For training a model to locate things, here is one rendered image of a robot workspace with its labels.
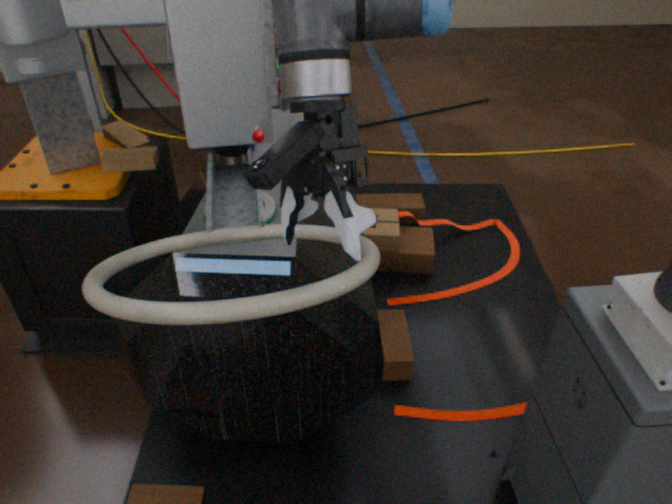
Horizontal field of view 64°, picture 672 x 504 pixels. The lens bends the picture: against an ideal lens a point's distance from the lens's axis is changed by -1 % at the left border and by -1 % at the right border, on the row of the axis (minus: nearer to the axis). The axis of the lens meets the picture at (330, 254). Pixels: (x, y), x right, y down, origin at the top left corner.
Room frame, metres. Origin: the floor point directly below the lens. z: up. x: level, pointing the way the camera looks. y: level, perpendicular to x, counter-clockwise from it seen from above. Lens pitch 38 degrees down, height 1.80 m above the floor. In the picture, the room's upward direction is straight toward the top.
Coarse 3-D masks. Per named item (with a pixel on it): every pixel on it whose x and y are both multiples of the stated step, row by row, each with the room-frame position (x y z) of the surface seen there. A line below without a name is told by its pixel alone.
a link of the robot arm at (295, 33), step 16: (272, 0) 0.72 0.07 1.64; (288, 0) 0.68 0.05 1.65; (304, 0) 0.67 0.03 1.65; (320, 0) 0.67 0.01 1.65; (336, 0) 0.67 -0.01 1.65; (352, 0) 0.68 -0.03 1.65; (288, 16) 0.67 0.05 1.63; (304, 16) 0.67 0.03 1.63; (320, 16) 0.67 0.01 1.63; (336, 16) 0.67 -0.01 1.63; (352, 16) 0.67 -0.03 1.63; (288, 32) 0.67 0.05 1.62; (304, 32) 0.66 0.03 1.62; (320, 32) 0.66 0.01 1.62; (336, 32) 0.67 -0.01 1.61; (352, 32) 0.68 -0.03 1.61; (288, 48) 0.66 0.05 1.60; (304, 48) 0.65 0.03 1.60; (320, 48) 0.65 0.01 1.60; (336, 48) 0.66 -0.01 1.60
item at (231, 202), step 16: (208, 160) 1.22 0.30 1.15; (208, 176) 1.13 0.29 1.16; (224, 176) 1.21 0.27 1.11; (240, 176) 1.21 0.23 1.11; (208, 192) 1.06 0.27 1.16; (224, 192) 1.13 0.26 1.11; (240, 192) 1.13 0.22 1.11; (256, 192) 1.06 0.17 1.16; (208, 208) 0.99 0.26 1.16; (224, 208) 1.06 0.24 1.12; (240, 208) 1.06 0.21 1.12; (256, 208) 1.06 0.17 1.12; (208, 224) 0.93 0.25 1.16; (224, 224) 0.99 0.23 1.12; (240, 224) 0.99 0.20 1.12; (256, 224) 0.99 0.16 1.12; (256, 240) 0.93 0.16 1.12
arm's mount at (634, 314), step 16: (656, 272) 1.01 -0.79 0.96; (624, 288) 0.96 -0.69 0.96; (640, 288) 0.96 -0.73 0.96; (608, 304) 1.00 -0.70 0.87; (624, 304) 0.94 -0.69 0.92; (640, 304) 0.90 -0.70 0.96; (656, 304) 0.90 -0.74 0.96; (624, 320) 0.92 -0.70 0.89; (640, 320) 0.88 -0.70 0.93; (656, 320) 0.85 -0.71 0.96; (624, 336) 0.90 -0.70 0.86; (640, 336) 0.86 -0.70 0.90; (656, 336) 0.82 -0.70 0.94; (640, 352) 0.84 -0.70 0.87; (656, 352) 0.80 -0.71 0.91; (656, 368) 0.78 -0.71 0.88; (656, 384) 0.76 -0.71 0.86
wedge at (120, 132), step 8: (120, 120) 2.20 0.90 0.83; (104, 128) 2.12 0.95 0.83; (112, 128) 2.13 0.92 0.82; (120, 128) 2.14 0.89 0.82; (128, 128) 2.15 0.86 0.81; (104, 136) 2.13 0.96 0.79; (112, 136) 2.08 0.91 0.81; (120, 136) 2.08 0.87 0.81; (128, 136) 2.09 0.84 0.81; (136, 136) 2.10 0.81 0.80; (120, 144) 2.05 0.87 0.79; (128, 144) 2.03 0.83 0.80; (136, 144) 2.04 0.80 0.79; (144, 144) 2.06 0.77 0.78
